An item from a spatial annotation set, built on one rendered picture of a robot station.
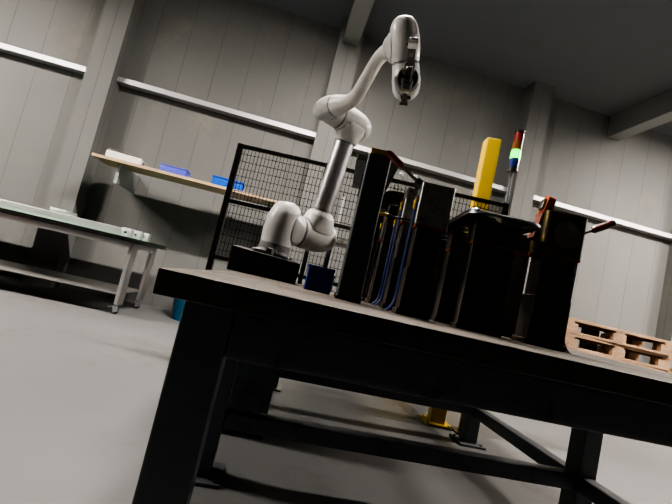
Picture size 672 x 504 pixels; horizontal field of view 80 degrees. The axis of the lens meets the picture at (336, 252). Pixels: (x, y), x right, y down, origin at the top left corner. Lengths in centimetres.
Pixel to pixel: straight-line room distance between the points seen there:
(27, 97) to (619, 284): 830
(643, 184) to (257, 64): 592
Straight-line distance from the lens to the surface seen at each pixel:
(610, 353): 559
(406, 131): 586
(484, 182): 301
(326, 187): 207
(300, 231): 197
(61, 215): 492
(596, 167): 722
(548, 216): 121
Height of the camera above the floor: 73
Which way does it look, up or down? 5 degrees up
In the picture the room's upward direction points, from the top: 13 degrees clockwise
